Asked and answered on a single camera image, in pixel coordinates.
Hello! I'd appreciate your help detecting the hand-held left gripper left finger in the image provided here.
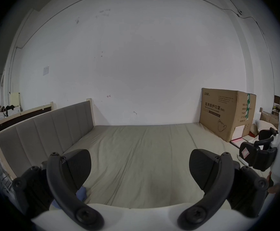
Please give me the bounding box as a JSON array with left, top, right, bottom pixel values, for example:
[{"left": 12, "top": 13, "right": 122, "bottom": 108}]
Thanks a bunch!
[{"left": 12, "top": 149, "right": 105, "bottom": 230}]

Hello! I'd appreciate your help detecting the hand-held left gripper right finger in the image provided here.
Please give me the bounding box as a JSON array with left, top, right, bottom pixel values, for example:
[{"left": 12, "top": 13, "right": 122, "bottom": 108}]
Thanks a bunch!
[{"left": 177, "top": 149, "right": 270, "bottom": 230}]

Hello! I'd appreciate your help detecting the person's right hand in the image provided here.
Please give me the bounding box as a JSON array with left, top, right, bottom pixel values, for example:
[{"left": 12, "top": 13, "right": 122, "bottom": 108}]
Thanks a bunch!
[{"left": 267, "top": 171, "right": 280, "bottom": 194}]

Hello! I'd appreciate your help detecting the white pillow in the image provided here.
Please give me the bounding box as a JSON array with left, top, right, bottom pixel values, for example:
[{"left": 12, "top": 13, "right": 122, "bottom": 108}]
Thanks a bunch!
[{"left": 255, "top": 120, "right": 279, "bottom": 133}]

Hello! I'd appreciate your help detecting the blue garment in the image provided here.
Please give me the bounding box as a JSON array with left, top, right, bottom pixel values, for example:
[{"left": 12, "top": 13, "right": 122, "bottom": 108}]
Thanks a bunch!
[{"left": 50, "top": 186, "right": 88, "bottom": 209}]

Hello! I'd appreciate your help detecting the large brown cardboard carton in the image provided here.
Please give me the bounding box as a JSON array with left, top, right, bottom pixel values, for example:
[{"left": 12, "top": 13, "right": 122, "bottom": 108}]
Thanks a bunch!
[{"left": 199, "top": 88, "right": 257, "bottom": 143}]

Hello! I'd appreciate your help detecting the grey padded headboard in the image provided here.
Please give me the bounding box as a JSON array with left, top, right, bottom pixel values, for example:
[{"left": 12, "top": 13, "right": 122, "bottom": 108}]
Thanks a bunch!
[{"left": 0, "top": 98, "right": 95, "bottom": 180}]

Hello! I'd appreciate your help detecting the bed with beige sheet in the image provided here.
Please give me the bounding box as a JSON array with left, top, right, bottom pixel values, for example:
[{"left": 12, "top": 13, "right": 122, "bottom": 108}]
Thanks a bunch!
[{"left": 62, "top": 122, "right": 271, "bottom": 209}]

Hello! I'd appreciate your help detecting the dark brown headboard, cream frame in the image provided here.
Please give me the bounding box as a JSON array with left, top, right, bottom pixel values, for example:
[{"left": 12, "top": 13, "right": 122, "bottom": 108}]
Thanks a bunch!
[{"left": 0, "top": 102, "right": 55, "bottom": 134}]

